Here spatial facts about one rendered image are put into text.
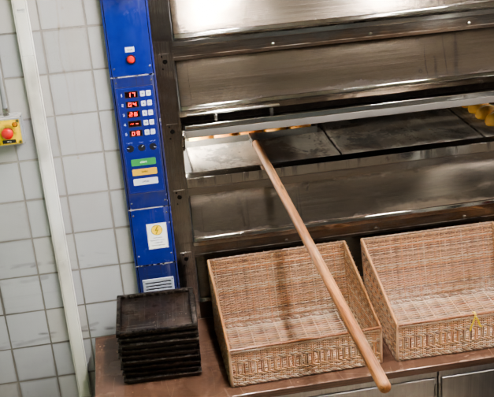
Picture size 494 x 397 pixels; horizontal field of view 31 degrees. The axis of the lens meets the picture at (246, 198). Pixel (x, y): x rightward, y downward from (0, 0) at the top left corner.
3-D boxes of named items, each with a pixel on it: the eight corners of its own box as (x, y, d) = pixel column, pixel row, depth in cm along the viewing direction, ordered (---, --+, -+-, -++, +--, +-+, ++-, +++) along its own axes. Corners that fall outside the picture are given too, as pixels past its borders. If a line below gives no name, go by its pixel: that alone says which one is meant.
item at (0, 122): (-2, 141, 315) (-8, 114, 311) (26, 138, 316) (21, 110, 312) (-5, 148, 308) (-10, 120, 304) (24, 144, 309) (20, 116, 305)
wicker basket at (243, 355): (210, 320, 353) (204, 257, 342) (347, 299, 360) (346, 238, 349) (229, 390, 308) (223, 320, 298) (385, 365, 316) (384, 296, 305)
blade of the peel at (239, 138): (317, 131, 369) (317, 125, 368) (186, 148, 363) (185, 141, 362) (299, 106, 402) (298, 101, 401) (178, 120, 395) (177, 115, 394)
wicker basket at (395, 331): (358, 298, 360) (357, 236, 350) (492, 280, 367) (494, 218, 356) (395, 363, 316) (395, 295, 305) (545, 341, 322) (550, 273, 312)
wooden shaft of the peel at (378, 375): (392, 394, 203) (392, 383, 201) (380, 396, 202) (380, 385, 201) (259, 146, 358) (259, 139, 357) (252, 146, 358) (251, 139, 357)
